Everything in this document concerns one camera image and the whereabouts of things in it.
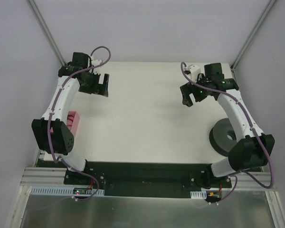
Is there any pink plastic box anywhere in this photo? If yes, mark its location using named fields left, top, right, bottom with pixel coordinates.
left=66, top=111, right=80, bottom=139

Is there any black cable spool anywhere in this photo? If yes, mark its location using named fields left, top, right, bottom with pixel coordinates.
left=209, top=118, right=237, bottom=157

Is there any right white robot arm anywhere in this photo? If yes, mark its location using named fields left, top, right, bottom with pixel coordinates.
left=180, top=62, right=275, bottom=189

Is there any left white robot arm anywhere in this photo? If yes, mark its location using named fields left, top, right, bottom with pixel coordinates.
left=31, top=52, right=109, bottom=185

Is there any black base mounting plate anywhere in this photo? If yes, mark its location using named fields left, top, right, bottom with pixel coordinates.
left=37, top=159, right=263, bottom=198

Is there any shiny metal sheet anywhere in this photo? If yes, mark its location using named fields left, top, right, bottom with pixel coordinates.
left=7, top=186, right=285, bottom=228

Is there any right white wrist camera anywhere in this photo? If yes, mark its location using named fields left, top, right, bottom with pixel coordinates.
left=184, top=65, right=201, bottom=82

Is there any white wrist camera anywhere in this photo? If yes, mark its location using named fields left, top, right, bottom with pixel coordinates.
left=90, top=56, right=103, bottom=74
left=184, top=65, right=201, bottom=82

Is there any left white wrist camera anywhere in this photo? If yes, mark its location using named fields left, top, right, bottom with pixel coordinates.
left=90, top=56, right=103, bottom=74

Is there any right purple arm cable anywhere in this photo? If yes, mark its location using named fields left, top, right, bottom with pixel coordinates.
left=180, top=62, right=276, bottom=207

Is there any left aluminium frame post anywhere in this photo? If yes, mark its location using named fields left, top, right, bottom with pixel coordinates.
left=27, top=0, right=66, bottom=65

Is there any aluminium frame post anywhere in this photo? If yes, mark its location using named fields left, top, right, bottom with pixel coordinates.
left=230, top=0, right=278, bottom=72
left=27, top=0, right=66, bottom=65

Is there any right white cable duct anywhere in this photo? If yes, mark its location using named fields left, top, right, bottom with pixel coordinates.
left=190, top=190, right=207, bottom=200

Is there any white cable duct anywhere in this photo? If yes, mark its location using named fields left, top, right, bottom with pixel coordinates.
left=190, top=190, right=207, bottom=200
left=31, top=186, right=105, bottom=197

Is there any front aluminium rail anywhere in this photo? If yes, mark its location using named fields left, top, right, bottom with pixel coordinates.
left=20, top=167, right=67, bottom=186

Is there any left white cable duct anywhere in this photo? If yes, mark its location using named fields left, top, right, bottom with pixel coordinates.
left=31, top=186, right=105, bottom=197

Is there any right aluminium frame post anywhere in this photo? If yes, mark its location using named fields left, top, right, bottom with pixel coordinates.
left=230, top=0, right=278, bottom=72

